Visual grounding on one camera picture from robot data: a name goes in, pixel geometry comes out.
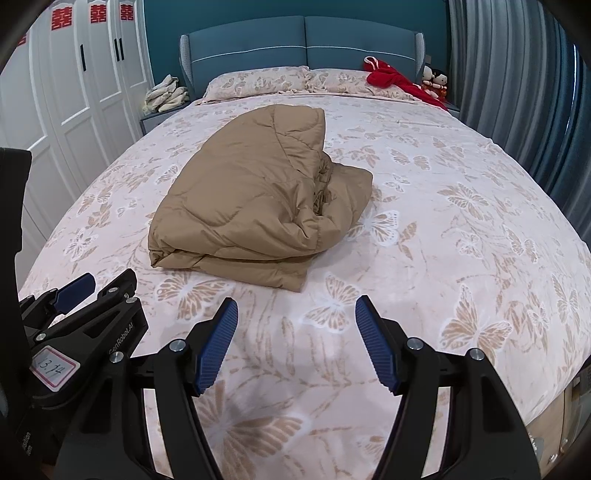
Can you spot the white wardrobe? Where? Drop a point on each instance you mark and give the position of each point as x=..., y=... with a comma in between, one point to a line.
x=60, y=106

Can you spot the tan puffer jacket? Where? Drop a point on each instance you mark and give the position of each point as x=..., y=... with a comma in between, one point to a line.
x=249, y=198

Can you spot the blue nightstand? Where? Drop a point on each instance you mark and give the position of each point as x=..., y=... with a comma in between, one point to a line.
x=455, y=110
x=157, y=121

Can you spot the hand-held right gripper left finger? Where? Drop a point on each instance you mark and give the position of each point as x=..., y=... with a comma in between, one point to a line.
x=216, y=344

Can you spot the red paper door decoration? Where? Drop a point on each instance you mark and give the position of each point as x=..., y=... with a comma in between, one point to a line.
x=98, y=13
x=63, y=17
x=127, y=11
x=21, y=40

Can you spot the butterfly print bed blanket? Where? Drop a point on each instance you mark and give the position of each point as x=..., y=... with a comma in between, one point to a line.
x=438, y=230

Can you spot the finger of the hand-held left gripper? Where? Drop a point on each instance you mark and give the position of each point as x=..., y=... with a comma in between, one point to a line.
x=76, y=290
x=117, y=300

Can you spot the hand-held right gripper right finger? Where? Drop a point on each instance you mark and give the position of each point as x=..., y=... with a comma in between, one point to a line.
x=376, y=344

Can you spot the blue grey curtain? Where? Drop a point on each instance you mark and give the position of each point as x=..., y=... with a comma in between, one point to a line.
x=517, y=83

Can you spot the red cloth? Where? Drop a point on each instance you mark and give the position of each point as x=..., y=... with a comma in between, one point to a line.
x=397, y=78

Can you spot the butterfly print pillow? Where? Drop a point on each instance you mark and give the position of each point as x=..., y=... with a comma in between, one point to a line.
x=341, y=81
x=254, y=83

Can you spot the pair of dolls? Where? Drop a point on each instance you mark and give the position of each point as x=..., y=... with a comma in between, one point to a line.
x=435, y=81

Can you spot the pile of cream clothes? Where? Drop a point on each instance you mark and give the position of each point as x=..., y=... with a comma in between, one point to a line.
x=166, y=97

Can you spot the blue upholstered headboard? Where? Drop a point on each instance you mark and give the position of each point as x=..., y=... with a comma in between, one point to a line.
x=277, y=46

